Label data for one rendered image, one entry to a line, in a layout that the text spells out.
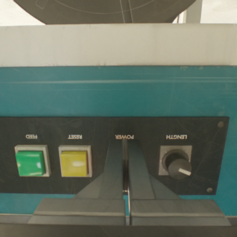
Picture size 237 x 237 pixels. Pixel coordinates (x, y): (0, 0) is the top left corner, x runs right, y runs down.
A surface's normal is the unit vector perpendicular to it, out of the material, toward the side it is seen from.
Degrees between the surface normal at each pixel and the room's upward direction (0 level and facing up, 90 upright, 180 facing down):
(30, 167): 90
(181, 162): 90
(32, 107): 90
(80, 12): 90
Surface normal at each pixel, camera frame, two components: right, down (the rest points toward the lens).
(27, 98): -0.02, 0.26
